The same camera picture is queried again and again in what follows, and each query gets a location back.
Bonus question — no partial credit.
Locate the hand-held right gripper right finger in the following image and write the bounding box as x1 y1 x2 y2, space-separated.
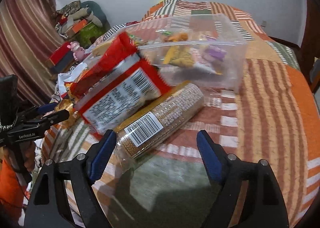
196 130 289 228

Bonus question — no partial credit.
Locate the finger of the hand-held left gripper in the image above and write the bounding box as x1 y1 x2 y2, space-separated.
22 109 71 132
17 102 59 124

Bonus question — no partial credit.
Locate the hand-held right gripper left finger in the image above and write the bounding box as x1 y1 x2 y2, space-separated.
24 129 117 228

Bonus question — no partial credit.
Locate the golden snack packet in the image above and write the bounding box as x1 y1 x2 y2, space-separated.
54 97 78 129

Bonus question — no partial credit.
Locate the large red snack packet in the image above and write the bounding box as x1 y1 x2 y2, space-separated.
70 32 173 135

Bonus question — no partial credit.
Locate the clear round biscuit packet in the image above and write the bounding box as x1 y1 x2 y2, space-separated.
114 82 205 166

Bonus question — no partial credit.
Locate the purple snack packet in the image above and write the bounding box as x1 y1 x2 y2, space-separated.
202 45 228 62

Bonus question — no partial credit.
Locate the yellow chip packet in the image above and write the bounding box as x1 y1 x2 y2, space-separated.
164 43 197 69

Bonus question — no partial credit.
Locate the clear plastic storage box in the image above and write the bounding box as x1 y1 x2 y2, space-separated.
124 13 248 94

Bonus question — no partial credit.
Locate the person's left hand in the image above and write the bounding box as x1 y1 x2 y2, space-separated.
24 141 37 172

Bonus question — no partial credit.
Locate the white cloth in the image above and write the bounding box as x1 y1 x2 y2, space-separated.
54 63 88 99

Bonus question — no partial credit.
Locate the red gift box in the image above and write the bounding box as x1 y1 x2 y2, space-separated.
46 42 75 74

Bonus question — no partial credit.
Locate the pink plush toy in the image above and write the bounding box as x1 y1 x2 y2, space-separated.
70 42 85 62

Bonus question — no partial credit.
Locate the striped brown curtain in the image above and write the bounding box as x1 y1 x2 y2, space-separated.
0 0 65 106

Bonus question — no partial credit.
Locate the striped patchwork quilt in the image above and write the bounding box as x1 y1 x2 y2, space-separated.
41 0 320 228

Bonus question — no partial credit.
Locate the orange cardboard box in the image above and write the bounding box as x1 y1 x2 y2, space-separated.
67 20 88 37

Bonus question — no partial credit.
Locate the green patterned box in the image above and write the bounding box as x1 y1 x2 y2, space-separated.
77 25 107 46

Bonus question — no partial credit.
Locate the checkered patterned blanket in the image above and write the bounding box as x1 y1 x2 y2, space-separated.
95 21 140 44

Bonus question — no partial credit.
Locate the dark patterned cloth bag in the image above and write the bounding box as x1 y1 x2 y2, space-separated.
56 0 82 15

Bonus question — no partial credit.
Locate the grey plush toy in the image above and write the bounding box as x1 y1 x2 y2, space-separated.
65 1 109 29

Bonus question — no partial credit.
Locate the wooden wardrobe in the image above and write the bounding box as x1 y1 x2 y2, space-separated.
297 0 320 94

